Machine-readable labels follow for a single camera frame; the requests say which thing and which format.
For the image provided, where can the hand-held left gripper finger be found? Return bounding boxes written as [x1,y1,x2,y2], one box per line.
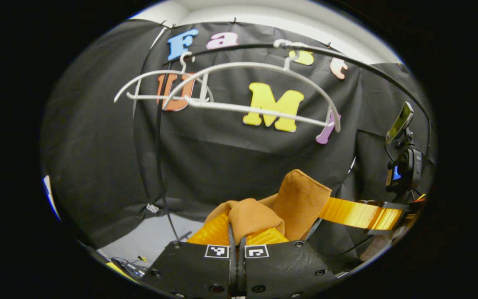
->
[238,227,340,298]
[141,213,238,299]

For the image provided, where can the brown jacket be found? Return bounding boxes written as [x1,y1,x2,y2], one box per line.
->
[205,169,333,245]

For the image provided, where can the large white clothes hanger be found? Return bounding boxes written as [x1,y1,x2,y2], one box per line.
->
[162,39,342,133]

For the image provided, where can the black clothes rack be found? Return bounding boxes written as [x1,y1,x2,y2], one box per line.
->
[132,42,432,243]

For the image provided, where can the small white clothes hanger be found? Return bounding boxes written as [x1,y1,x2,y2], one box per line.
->
[114,52,215,104]

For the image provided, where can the computer monitor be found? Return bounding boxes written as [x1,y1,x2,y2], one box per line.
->
[42,174,62,221]

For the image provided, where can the tangle of black cables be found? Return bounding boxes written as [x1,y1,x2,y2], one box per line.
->
[110,254,154,278]

